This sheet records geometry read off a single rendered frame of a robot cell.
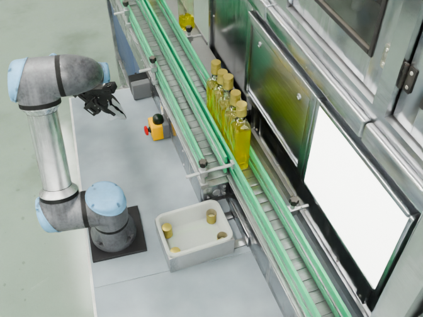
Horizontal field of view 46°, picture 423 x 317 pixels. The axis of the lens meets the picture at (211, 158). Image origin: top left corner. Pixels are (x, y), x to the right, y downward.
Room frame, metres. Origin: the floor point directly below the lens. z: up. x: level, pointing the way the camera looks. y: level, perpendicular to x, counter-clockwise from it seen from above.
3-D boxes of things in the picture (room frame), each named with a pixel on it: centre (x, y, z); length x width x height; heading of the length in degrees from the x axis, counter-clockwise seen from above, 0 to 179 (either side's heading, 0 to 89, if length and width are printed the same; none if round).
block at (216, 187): (1.11, -0.01, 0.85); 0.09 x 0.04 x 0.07; 110
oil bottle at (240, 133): (1.20, -0.09, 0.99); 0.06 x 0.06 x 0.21; 20
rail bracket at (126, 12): (2.08, 0.41, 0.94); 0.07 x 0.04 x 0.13; 110
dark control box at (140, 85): (1.75, 0.31, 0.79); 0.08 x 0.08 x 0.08; 20
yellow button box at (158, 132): (1.49, 0.22, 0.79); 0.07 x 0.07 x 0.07; 20
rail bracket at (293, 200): (0.95, -0.27, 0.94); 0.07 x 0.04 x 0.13; 110
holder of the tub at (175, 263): (0.97, 0.03, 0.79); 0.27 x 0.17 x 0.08; 110
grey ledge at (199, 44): (1.92, 0.06, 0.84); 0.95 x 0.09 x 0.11; 20
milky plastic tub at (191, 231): (0.96, 0.06, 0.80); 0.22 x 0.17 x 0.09; 110
